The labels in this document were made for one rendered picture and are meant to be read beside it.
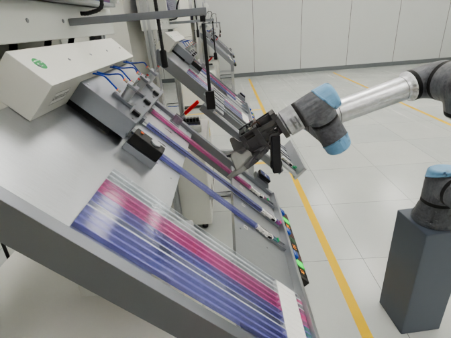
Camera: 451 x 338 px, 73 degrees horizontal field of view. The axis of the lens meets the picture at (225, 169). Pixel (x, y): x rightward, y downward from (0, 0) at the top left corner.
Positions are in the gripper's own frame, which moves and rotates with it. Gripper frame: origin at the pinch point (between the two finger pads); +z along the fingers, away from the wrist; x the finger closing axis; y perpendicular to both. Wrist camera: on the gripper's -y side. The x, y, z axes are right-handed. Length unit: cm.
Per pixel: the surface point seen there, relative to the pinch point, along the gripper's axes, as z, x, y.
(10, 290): 76, 11, 8
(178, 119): 7.4, -16.1, 17.2
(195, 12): -17.0, 4.9, 37.3
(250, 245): 1.9, 20.5, -12.3
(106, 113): 9.3, 17.0, 31.9
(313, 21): -207, -760, -91
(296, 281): -2.9, 24.4, -25.4
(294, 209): 8, -116, -104
